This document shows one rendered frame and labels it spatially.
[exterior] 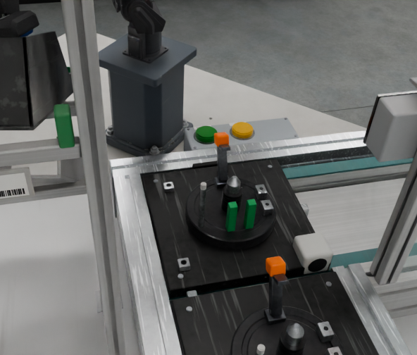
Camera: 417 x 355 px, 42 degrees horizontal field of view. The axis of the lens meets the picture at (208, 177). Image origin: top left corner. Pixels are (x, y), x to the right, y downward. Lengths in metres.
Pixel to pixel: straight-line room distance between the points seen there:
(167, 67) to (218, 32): 2.49
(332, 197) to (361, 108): 1.99
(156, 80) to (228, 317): 0.45
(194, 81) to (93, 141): 0.94
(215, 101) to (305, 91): 1.74
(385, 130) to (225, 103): 0.68
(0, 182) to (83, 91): 0.10
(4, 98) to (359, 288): 0.56
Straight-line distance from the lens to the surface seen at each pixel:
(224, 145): 0.83
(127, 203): 0.88
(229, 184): 0.79
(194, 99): 1.29
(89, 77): 0.40
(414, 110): 0.66
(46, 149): 0.44
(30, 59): 0.46
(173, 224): 0.83
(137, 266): 0.79
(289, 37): 3.52
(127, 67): 1.02
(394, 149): 0.67
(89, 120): 0.42
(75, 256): 0.95
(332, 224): 0.95
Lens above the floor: 1.58
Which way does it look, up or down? 42 degrees down
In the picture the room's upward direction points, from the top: 4 degrees clockwise
